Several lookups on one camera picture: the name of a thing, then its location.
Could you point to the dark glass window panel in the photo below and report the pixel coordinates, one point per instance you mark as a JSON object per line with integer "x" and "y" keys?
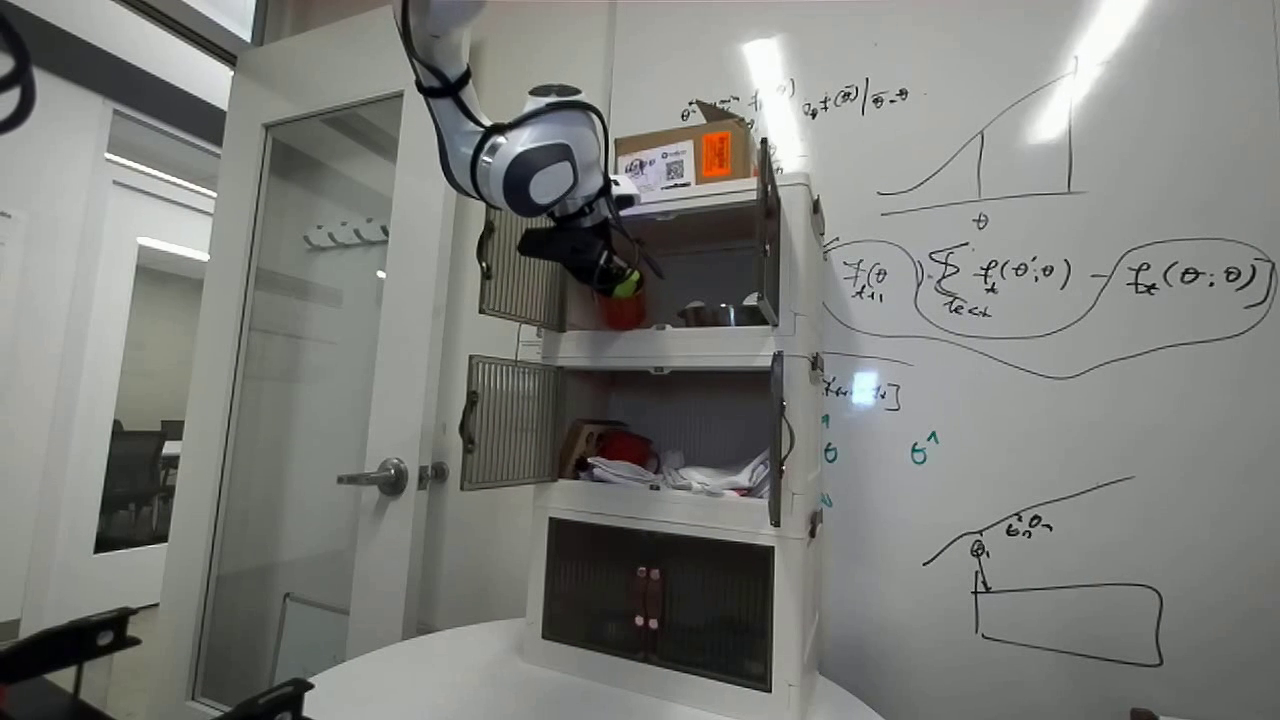
{"x": 135, "y": 440}

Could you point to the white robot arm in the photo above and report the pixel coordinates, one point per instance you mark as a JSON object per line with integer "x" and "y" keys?
{"x": 535, "y": 160}

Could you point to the short black metal bar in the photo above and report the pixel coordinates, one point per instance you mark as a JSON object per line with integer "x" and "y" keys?
{"x": 272, "y": 697}

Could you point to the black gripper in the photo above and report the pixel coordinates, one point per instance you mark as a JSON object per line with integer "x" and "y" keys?
{"x": 572, "y": 247}

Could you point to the white room door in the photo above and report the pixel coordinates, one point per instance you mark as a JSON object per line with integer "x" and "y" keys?
{"x": 423, "y": 332}

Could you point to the crumpled white cloth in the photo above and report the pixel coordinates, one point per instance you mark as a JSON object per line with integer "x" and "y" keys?
{"x": 693, "y": 476}

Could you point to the green plastic utensil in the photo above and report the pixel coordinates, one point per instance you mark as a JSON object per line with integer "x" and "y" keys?
{"x": 626, "y": 281}

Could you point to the red packet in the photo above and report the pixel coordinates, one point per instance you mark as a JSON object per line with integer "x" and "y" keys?
{"x": 617, "y": 440}

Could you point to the round door lock knob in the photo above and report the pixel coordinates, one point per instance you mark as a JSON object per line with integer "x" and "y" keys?
{"x": 434, "y": 474}

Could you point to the large wall whiteboard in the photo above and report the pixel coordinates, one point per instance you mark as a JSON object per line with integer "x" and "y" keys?
{"x": 1065, "y": 400}

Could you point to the white stacked cabinet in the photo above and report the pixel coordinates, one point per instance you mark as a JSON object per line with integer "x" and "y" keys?
{"x": 666, "y": 348}

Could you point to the long black metal bar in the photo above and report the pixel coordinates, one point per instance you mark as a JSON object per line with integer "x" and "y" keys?
{"x": 65, "y": 641}

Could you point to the cardboard box with labels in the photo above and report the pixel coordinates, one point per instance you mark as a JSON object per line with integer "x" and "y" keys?
{"x": 693, "y": 160}

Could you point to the white wall hook rack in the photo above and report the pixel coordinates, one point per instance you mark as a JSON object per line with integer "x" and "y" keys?
{"x": 345, "y": 232}

